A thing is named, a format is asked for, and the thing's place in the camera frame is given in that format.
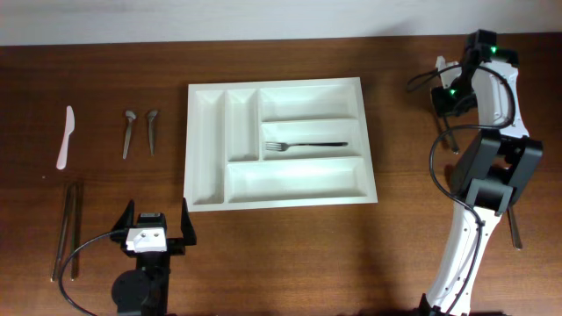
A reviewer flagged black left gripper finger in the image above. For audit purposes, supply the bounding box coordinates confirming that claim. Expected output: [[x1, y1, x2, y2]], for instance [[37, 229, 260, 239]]
[[110, 199, 134, 241], [181, 198, 197, 246]]

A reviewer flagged metal fork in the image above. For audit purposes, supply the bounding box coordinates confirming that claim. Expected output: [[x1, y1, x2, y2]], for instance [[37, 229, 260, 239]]
[[264, 141, 349, 152], [443, 117, 460, 154]]

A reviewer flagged metal chopstick left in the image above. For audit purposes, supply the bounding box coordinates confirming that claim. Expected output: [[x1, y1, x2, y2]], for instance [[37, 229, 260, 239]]
[[50, 183, 76, 282]]

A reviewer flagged metal spoon right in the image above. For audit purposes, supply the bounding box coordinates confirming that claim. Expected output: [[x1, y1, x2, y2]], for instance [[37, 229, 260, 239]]
[[508, 207, 522, 250]]

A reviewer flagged pink plastic knife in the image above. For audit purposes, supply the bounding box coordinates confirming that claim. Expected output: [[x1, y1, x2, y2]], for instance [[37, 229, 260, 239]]
[[56, 105, 76, 170]]

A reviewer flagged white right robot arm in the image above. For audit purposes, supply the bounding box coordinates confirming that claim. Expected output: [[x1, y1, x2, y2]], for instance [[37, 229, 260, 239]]
[[414, 30, 543, 315]]

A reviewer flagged white cutlery tray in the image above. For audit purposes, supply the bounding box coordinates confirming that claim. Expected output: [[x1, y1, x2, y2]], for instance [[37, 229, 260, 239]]
[[184, 77, 378, 212]]

